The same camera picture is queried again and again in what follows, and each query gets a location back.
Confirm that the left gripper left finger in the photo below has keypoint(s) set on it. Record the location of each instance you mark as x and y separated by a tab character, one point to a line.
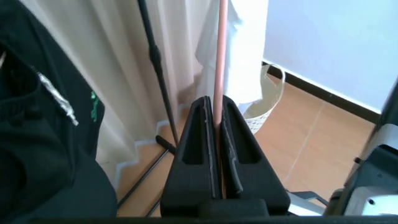
192	180

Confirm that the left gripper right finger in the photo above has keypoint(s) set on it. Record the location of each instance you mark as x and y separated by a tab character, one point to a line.
255	180

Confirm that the white garment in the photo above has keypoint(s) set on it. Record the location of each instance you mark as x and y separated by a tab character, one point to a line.
245	46

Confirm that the pink clothes hanger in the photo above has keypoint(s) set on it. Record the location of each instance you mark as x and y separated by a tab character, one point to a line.
221	46

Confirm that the black garment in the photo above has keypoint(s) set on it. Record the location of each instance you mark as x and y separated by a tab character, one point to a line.
37	140

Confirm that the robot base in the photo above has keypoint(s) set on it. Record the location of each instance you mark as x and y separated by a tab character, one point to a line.
373	174

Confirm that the white laundry basket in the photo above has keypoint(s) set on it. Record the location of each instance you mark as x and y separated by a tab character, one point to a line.
267	105

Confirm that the black clothes rack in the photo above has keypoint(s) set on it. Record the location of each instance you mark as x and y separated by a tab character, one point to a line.
155	59

